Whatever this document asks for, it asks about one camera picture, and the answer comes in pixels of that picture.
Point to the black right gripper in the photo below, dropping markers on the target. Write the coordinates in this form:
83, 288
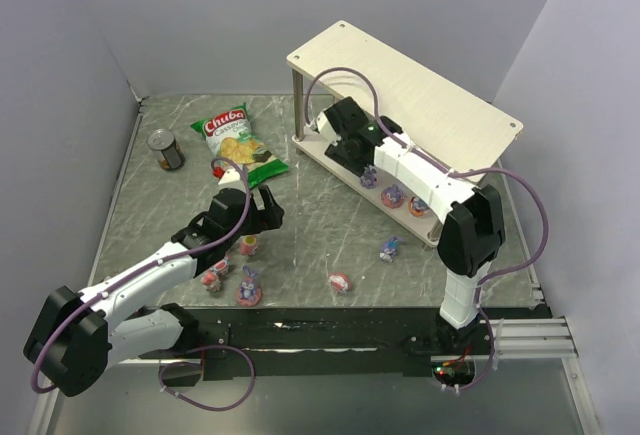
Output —
341, 136

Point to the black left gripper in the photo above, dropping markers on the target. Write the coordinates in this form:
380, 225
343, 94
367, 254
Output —
262, 212

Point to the small purple bunny head toy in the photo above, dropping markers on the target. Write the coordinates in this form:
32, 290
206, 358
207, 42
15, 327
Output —
368, 179

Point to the purple bunny blue ears toy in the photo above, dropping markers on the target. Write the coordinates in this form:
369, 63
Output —
389, 249

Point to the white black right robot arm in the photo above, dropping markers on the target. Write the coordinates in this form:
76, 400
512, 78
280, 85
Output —
470, 217

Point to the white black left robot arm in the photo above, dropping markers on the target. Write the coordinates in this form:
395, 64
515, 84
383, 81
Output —
79, 335

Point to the white wooden two-tier shelf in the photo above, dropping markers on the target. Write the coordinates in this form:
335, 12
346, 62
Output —
453, 126

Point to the pink cup toy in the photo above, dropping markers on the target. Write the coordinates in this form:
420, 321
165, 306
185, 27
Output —
248, 245

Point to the green Chuba chips bag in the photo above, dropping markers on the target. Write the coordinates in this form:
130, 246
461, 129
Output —
230, 135

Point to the purple bunny pink base toy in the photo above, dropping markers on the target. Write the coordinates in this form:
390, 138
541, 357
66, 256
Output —
249, 292

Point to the pink bunny red bow toy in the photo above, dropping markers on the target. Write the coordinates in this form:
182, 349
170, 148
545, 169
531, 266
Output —
213, 278

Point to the pink white cupcake toy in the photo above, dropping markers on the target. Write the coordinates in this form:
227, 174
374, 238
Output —
340, 282

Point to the dark soda can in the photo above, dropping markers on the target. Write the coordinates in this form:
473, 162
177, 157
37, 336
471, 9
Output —
165, 148

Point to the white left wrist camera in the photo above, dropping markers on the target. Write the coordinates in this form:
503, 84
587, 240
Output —
229, 178

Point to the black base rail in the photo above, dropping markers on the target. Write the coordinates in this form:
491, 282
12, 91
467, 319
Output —
323, 341

